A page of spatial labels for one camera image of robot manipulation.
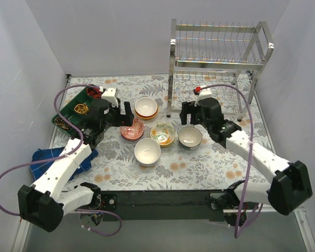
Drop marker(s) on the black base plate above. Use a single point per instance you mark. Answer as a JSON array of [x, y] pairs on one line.
[[211, 205]]

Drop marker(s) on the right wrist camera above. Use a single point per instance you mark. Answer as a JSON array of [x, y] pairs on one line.
[[202, 92]]

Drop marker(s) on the steel two-tier dish rack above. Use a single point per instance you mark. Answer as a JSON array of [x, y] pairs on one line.
[[204, 52]]

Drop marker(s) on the floral table mat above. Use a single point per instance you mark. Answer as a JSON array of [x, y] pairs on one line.
[[209, 166]]

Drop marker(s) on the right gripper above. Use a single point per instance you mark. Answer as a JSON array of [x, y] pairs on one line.
[[191, 113]]

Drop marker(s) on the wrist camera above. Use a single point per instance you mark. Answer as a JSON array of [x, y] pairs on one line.
[[202, 92], [111, 95]]

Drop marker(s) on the red and white floral bowl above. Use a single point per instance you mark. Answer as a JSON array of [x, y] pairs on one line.
[[131, 140]]

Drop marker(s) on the blue zigzag red-inside bowl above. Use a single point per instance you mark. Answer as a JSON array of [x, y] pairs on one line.
[[136, 130]]

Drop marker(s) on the white ribbed bowl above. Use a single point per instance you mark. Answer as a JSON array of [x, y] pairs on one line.
[[147, 148], [147, 162]]

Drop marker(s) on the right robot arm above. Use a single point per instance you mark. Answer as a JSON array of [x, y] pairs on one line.
[[289, 183]]

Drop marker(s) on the orange bowl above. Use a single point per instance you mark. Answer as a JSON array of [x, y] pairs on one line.
[[146, 107]]

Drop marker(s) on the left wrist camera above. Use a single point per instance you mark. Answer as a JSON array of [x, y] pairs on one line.
[[111, 95]]

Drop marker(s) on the cream bowl with teal stripes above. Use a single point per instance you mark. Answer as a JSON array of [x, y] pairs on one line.
[[164, 144]]

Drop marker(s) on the teal and white bowl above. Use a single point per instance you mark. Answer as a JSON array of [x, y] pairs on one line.
[[190, 138]]

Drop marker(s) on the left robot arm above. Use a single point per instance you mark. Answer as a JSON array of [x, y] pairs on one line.
[[44, 203]]

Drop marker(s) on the green compartment tray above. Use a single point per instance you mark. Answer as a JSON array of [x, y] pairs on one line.
[[78, 102]]

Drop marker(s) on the white leaf-pattern bowl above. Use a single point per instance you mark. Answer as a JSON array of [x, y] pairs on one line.
[[163, 131]]

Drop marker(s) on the yellow bowl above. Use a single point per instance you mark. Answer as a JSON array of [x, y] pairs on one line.
[[146, 118]]

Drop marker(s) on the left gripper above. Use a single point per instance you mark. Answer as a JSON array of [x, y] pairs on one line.
[[119, 115]]

